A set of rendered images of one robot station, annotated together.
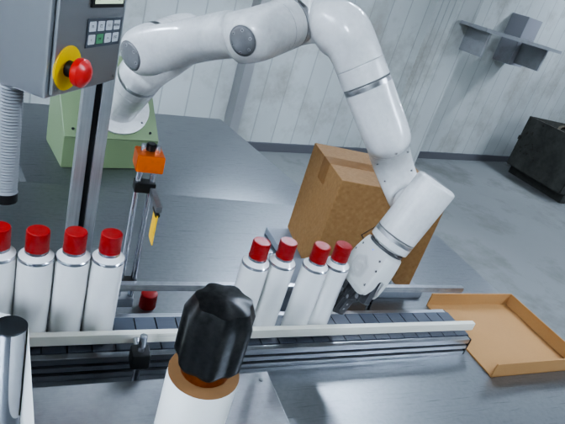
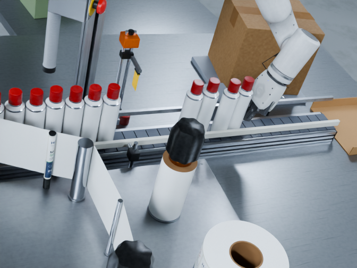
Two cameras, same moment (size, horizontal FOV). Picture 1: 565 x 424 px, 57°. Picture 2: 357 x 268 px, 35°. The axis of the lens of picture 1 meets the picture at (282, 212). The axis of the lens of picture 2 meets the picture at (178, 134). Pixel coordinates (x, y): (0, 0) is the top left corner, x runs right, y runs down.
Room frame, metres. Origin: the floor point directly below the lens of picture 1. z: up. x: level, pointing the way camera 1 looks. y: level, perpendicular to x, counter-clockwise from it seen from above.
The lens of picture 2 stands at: (-0.56, 0.13, 1.99)
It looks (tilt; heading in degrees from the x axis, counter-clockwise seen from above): 39 degrees down; 356
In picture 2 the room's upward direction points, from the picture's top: 17 degrees clockwise
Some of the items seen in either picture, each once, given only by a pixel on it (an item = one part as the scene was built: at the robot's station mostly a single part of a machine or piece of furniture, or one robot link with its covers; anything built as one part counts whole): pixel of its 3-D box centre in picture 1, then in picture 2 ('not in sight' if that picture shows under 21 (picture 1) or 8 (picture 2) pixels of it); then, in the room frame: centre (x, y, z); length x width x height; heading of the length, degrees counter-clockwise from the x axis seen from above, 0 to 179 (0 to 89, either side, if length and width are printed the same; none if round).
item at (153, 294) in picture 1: (148, 299); (124, 118); (0.86, 0.21, 0.85); 0.03 x 0.03 x 0.03
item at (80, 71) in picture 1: (77, 71); (99, 5); (0.66, 0.31, 1.32); 0.04 x 0.03 x 0.04; 174
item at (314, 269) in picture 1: (306, 288); (226, 107); (0.87, -0.09, 0.98); 0.05 x 0.05 x 0.20
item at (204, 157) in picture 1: (162, 165); (103, 5); (1.61, 0.44, 0.81); 0.90 x 0.90 x 0.04; 41
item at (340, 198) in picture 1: (361, 214); (263, 44); (1.31, -0.21, 0.99); 0.30 x 0.24 x 0.27; 110
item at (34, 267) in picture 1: (33, 285); (72, 118); (0.64, 0.33, 0.98); 0.05 x 0.05 x 0.20
